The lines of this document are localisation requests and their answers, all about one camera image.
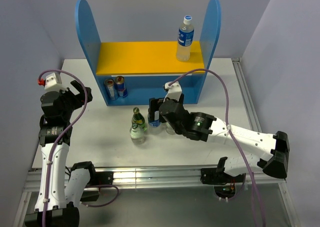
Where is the aluminium rail frame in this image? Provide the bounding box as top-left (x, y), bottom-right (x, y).
top-left (13, 58), bottom-right (301, 227)

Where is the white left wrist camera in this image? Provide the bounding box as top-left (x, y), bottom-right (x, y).
top-left (37, 72), bottom-right (67, 92)

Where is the Chang soda water bottle left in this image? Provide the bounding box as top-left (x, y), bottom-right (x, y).
top-left (129, 123), bottom-right (145, 145)

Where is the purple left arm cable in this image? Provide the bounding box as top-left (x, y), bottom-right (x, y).
top-left (38, 69), bottom-right (120, 227)

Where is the blue and yellow shelf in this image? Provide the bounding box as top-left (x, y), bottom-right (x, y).
top-left (74, 0), bottom-right (222, 106)

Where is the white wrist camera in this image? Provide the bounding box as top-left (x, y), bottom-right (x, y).
top-left (163, 81), bottom-right (182, 102)
top-left (37, 72), bottom-right (67, 92)

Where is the Red Bull can right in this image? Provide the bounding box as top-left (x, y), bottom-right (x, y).
top-left (115, 75), bottom-right (128, 98)

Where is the Pocari Sweat bottle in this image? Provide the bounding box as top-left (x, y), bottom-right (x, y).
top-left (147, 110), bottom-right (162, 135)
top-left (176, 15), bottom-right (194, 62)

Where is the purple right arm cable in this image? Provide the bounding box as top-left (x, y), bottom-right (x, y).
top-left (168, 68), bottom-right (267, 227)

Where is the green Perrier bottle left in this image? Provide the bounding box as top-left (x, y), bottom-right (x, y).
top-left (131, 107), bottom-right (147, 132)

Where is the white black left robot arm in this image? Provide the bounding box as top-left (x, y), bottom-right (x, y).
top-left (24, 80), bottom-right (113, 227)

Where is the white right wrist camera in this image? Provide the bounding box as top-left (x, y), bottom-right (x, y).
top-left (163, 81), bottom-right (182, 102)

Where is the Red Bull can left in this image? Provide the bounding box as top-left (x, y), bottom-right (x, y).
top-left (104, 78), bottom-right (119, 101)

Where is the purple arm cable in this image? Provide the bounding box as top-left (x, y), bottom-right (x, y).
top-left (168, 68), bottom-right (267, 227)
top-left (38, 69), bottom-right (120, 227)

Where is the chang soda water bottle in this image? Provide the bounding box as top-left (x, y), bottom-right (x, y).
top-left (165, 122), bottom-right (176, 135)
top-left (129, 123), bottom-right (145, 145)

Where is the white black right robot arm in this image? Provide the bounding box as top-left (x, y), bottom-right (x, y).
top-left (148, 98), bottom-right (290, 185)

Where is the Chang soda water bottle right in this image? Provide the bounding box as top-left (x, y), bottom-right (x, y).
top-left (165, 122), bottom-right (176, 135)

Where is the red bull can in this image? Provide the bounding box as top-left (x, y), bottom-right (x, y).
top-left (104, 78), bottom-right (119, 101)
top-left (115, 75), bottom-right (128, 98)

